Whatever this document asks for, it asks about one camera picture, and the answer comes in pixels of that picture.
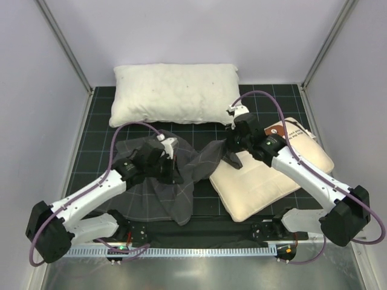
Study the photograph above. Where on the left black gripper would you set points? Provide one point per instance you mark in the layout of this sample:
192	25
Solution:
169	168

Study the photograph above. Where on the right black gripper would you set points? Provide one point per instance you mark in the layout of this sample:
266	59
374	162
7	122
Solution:
233	141

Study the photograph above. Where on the grey checked pillowcase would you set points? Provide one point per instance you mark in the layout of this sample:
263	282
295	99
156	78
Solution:
153	201

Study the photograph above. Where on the cream bear print pillow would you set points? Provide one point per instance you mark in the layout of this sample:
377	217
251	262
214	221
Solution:
247	191

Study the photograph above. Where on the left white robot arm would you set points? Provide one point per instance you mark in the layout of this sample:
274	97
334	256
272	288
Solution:
54	228

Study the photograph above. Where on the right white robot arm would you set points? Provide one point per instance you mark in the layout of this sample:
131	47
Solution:
345	209

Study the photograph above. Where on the white plain pillow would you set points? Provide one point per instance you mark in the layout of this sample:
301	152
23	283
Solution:
183	94

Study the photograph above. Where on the black grid cutting mat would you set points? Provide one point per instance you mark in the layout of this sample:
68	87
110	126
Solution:
93	151

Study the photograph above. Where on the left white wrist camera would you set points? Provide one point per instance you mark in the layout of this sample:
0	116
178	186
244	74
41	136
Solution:
169	144

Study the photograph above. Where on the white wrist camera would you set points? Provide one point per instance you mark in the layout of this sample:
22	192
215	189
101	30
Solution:
237	110
169	144

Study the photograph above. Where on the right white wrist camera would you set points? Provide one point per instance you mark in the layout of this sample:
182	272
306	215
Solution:
237	110

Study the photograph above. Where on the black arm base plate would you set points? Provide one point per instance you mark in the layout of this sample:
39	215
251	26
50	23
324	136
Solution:
212	232

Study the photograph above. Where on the slotted grey cable duct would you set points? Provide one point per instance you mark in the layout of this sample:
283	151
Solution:
103	251

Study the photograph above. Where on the right aluminium frame post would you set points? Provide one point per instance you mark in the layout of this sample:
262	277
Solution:
338	24

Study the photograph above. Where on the aluminium frame post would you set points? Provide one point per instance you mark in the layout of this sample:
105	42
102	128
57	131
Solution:
338	24
63	43

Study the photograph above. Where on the left aluminium frame post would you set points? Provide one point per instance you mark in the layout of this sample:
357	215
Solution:
63	43

